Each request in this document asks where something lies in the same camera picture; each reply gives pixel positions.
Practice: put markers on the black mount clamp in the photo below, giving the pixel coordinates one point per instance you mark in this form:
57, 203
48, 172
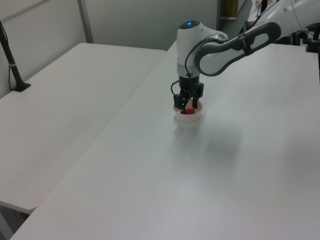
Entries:
311, 45

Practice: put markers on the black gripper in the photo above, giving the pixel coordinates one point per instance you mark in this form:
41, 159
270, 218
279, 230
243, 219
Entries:
189, 86

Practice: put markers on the black pole stand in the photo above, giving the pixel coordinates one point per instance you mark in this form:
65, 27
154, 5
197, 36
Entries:
8, 50

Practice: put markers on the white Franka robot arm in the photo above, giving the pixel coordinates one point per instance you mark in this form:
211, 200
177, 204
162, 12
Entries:
215, 57

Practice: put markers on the grey partition post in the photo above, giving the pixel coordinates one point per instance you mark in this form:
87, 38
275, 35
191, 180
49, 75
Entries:
85, 20
218, 12

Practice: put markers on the brown board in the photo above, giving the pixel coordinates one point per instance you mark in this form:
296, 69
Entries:
231, 8

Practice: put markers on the pink plastic bowl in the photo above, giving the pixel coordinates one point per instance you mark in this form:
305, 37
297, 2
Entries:
187, 118

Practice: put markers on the red strawberry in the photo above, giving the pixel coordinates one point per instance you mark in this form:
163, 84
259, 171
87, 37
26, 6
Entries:
190, 110

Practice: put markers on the white side table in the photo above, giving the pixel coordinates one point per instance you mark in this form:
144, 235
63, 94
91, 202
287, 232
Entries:
75, 100

